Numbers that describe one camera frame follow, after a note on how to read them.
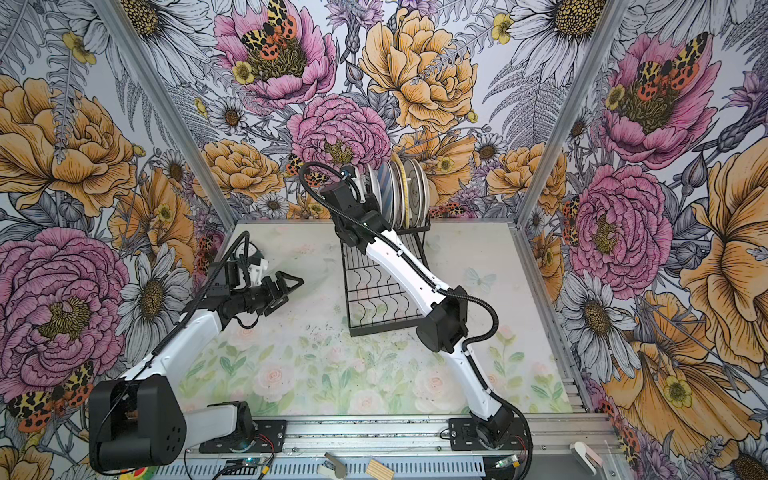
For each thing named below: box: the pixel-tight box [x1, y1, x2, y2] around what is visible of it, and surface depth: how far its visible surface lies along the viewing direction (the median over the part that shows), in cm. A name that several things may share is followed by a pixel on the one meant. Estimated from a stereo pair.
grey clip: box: [318, 452, 346, 479], surface depth 70 cm
